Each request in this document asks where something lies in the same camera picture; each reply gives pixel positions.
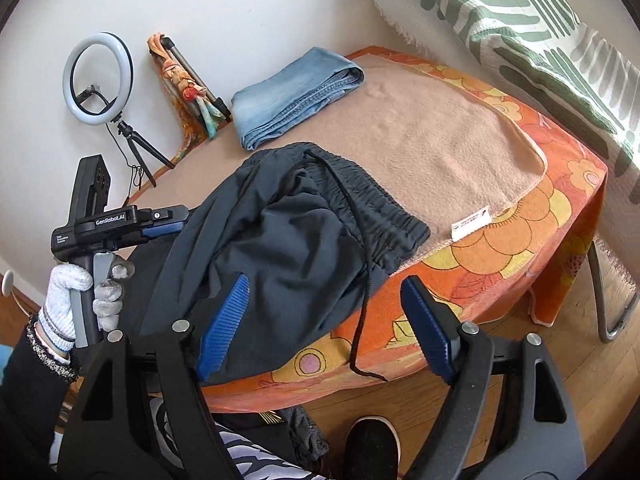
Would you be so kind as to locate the person's left forearm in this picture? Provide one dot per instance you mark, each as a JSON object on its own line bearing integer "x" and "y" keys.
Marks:
{"x": 25, "y": 400}

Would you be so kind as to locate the person's left hand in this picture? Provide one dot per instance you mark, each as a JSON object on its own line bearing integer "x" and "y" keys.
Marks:
{"x": 60, "y": 300}

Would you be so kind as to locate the beige blanket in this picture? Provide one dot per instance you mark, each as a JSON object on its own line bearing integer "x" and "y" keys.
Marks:
{"x": 425, "y": 150}

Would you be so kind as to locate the orange floral cloth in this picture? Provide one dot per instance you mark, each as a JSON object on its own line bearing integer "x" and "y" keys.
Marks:
{"x": 500, "y": 270}

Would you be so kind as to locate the grey metal frame leg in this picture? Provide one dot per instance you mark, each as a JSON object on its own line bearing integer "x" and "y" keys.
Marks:
{"x": 600, "y": 300}

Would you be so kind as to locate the dark grey pants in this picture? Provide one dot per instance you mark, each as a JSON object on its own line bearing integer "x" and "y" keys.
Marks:
{"x": 280, "y": 240}

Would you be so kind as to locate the green striped white blanket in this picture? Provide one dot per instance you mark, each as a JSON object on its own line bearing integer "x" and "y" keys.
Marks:
{"x": 500, "y": 10}

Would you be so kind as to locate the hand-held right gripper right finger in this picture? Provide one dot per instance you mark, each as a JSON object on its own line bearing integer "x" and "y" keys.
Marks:
{"x": 425, "y": 320}

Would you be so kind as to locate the folded grey tripod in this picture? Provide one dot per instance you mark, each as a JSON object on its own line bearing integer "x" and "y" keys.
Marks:
{"x": 212, "y": 95}

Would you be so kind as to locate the orange patterned scarf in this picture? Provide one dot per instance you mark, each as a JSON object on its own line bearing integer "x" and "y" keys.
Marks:
{"x": 175, "y": 77}

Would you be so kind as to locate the folded blue jeans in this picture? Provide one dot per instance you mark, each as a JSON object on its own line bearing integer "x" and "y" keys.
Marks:
{"x": 295, "y": 95}

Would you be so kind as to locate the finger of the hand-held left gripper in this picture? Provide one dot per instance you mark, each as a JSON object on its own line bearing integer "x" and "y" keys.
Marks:
{"x": 167, "y": 213}
{"x": 160, "y": 230}

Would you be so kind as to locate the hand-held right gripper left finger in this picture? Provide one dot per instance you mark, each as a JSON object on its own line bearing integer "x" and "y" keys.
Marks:
{"x": 225, "y": 325}

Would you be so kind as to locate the person's black shoe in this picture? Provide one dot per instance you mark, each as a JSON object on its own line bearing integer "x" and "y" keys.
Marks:
{"x": 372, "y": 450}

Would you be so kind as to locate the zebra print clothing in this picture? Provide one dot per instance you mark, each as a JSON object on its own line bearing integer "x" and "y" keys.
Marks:
{"x": 250, "y": 460}

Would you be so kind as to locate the white round knob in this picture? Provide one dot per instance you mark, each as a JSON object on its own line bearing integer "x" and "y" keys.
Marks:
{"x": 7, "y": 282}

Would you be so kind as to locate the dark grey knit cloth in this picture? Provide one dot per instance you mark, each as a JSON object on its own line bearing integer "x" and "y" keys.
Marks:
{"x": 307, "y": 435}

